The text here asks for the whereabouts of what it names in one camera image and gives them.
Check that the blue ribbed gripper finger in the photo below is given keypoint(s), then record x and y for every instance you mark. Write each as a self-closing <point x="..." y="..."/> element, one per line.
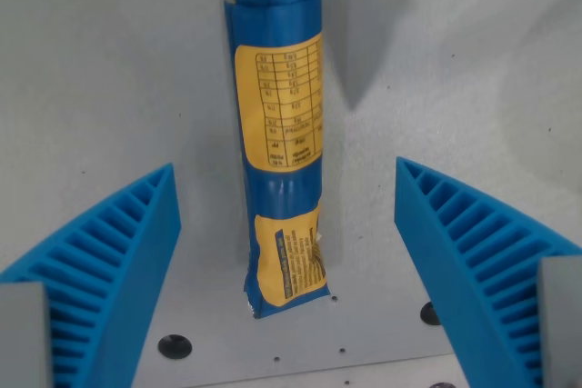
<point x="113" y="265"/>
<point x="473" y="242"/>

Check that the rolled blue and yellow bag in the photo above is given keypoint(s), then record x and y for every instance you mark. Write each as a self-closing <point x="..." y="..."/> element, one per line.
<point x="282" y="133"/>

